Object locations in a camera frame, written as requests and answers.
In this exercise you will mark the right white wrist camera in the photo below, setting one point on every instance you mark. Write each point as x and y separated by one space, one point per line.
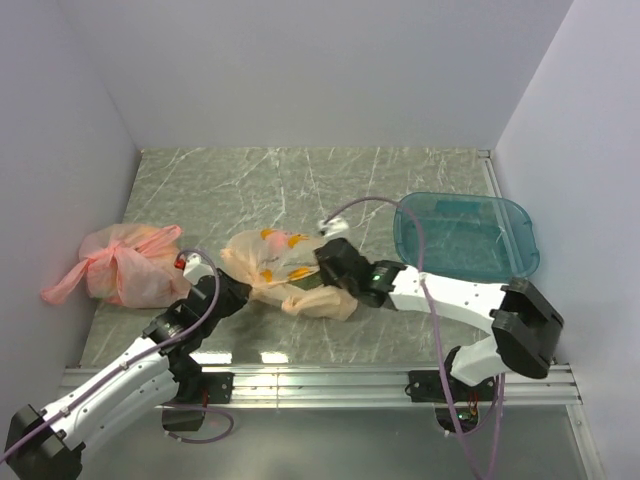
334 227

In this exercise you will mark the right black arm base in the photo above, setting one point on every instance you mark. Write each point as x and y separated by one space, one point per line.
425 387

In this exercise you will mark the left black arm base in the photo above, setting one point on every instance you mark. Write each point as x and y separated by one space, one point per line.
210 387

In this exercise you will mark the pink plastic bag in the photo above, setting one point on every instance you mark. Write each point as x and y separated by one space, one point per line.
129 265

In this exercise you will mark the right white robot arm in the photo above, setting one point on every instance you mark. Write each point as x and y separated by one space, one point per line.
522 327

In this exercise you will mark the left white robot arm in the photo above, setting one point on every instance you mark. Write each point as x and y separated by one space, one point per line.
157 368

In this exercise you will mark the green netted melon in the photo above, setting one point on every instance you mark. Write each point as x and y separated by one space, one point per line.
309 282

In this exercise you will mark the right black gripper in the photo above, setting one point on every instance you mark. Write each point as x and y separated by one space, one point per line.
327 261

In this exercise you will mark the teal plastic tray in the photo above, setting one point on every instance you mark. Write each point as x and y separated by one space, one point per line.
467 237

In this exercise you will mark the aluminium mounting rail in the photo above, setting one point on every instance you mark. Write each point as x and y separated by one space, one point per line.
369 385

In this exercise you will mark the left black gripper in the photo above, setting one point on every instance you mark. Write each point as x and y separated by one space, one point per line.
233 291

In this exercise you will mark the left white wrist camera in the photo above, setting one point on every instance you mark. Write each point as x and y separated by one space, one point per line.
193 267

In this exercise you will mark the orange plastic bag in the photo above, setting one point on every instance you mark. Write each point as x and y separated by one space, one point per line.
281 268

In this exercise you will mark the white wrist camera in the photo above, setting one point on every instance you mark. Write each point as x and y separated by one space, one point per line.
193 267
334 227

